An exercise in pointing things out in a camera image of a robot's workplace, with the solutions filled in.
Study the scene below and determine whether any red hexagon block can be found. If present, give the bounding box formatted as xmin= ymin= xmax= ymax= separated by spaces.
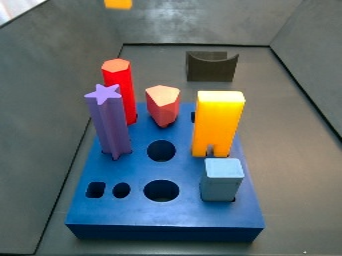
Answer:
xmin=101 ymin=58 xmax=137 ymax=125

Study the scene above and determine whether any black curved holder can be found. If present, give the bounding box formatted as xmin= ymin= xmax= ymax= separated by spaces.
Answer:
xmin=185 ymin=51 xmax=239 ymax=82

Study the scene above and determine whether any large yellow notched block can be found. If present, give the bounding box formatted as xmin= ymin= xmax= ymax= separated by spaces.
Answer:
xmin=191 ymin=91 xmax=246 ymax=157

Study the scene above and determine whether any purple star block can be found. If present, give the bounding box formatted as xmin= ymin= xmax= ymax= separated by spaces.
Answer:
xmin=84 ymin=84 xmax=132 ymax=160

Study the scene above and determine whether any light blue square block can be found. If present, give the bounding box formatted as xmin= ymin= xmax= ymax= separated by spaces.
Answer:
xmin=200 ymin=158 xmax=244 ymax=202

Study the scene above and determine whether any blue shape sorter board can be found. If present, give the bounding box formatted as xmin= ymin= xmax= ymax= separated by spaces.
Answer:
xmin=65 ymin=103 xmax=264 ymax=242

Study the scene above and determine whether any red pentagon block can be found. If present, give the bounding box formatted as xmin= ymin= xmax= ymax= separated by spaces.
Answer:
xmin=145 ymin=85 xmax=180 ymax=128

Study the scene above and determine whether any yellow arch block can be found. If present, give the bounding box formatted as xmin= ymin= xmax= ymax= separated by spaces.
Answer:
xmin=104 ymin=0 xmax=132 ymax=10

